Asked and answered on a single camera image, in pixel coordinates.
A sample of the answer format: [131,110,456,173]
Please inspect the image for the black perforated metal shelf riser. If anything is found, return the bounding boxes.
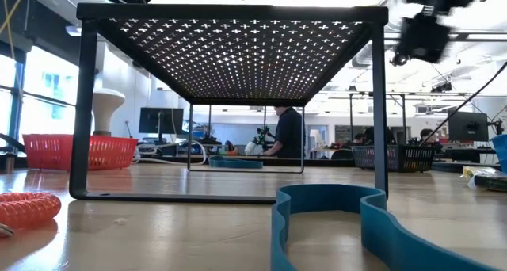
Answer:
[69,2,390,204]

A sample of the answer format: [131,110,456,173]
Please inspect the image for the person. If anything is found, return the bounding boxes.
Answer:
[353,126,394,146]
[262,105,307,160]
[418,128,444,146]

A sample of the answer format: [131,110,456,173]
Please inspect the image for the black computer monitor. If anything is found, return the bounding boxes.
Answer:
[138,107,185,136]

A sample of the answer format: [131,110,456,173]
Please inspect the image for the red plastic basket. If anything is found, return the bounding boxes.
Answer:
[21,133,139,172]

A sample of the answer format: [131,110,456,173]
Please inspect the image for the white mushroom table lamp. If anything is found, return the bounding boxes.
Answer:
[91,87,127,137]

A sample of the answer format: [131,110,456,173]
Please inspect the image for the black plastic basket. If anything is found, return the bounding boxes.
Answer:
[350,144,436,174]

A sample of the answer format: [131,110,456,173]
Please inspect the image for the red-orange spiral wrist coil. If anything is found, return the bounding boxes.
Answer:
[0,191,63,239]

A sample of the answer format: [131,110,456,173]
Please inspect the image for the blue plastic basket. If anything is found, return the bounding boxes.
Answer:
[490,134,507,173]

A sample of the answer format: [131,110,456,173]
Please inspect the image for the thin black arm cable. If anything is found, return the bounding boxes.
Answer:
[430,62,507,136]

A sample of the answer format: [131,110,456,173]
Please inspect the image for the black aluminium table frame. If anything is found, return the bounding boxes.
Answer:
[0,154,507,174]

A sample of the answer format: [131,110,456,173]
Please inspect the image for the black metal rig frame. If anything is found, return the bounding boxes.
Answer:
[348,90,408,145]

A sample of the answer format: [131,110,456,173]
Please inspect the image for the small yellow crayon box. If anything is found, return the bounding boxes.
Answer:
[460,166,507,193]

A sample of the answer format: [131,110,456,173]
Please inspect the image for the thin white lamp cable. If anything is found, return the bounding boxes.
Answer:
[134,139,209,166]

